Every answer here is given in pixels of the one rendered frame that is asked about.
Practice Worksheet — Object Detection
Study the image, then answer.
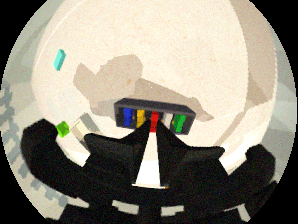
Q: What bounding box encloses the green cube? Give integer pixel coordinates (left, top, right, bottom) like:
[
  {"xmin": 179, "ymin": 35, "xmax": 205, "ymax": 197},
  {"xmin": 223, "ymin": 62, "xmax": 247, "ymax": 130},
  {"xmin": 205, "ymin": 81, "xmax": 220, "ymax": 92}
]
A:
[{"xmin": 56, "ymin": 121, "xmax": 71, "ymax": 139}]

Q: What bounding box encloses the beige shallow tray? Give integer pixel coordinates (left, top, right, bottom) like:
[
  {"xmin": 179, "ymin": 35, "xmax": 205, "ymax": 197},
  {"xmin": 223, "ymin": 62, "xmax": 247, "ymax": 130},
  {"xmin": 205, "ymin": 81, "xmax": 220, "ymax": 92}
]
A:
[{"xmin": 69, "ymin": 113, "xmax": 104, "ymax": 153}]

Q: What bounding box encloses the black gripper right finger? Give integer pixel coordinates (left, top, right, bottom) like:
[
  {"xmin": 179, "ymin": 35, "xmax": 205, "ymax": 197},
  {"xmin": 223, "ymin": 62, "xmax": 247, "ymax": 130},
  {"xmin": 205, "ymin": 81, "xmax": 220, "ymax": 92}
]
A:
[{"xmin": 156, "ymin": 120, "xmax": 226, "ymax": 188}]

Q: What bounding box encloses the small turquoise cube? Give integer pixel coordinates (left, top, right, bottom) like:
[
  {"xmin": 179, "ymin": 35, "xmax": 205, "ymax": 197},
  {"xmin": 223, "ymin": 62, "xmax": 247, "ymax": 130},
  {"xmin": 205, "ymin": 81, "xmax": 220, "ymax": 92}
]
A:
[{"xmin": 53, "ymin": 49, "xmax": 67, "ymax": 71}]

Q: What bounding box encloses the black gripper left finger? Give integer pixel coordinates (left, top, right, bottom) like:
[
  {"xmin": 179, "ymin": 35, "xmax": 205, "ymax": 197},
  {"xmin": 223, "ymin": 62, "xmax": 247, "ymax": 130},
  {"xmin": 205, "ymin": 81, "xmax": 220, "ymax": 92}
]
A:
[{"xmin": 84, "ymin": 120, "xmax": 150, "ymax": 184}]

